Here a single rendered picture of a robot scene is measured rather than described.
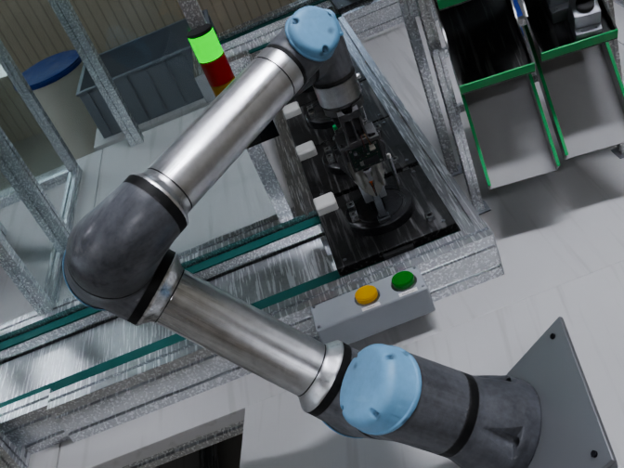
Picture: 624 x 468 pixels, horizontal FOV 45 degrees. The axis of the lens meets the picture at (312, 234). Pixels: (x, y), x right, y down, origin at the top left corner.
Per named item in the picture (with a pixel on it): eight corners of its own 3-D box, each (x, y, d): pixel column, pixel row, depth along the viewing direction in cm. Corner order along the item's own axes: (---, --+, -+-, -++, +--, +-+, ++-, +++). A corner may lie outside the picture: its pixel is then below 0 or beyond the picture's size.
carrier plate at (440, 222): (459, 230, 143) (456, 221, 141) (340, 277, 144) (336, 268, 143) (422, 171, 162) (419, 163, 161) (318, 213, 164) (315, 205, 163)
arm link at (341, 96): (308, 78, 129) (353, 59, 129) (318, 100, 132) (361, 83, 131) (316, 94, 123) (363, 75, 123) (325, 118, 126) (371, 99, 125)
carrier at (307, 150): (420, 168, 164) (404, 119, 157) (317, 209, 165) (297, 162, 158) (392, 123, 184) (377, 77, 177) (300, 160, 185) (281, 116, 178)
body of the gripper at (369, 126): (348, 179, 131) (326, 120, 124) (339, 157, 138) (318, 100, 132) (390, 162, 131) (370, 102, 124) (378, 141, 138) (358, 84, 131)
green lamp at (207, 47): (224, 56, 139) (214, 32, 136) (199, 66, 139) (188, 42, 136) (222, 46, 143) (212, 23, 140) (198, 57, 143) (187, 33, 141)
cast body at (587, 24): (602, 40, 130) (603, 12, 124) (576, 46, 131) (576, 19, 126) (591, 5, 134) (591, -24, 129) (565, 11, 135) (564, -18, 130)
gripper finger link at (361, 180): (366, 214, 137) (350, 173, 132) (359, 198, 142) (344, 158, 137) (382, 207, 137) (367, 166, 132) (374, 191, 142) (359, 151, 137)
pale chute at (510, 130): (558, 170, 140) (560, 164, 136) (488, 190, 143) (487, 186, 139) (514, 32, 145) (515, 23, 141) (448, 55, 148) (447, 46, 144)
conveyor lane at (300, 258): (469, 265, 148) (457, 226, 142) (76, 419, 152) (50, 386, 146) (426, 193, 171) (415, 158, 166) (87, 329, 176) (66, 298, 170)
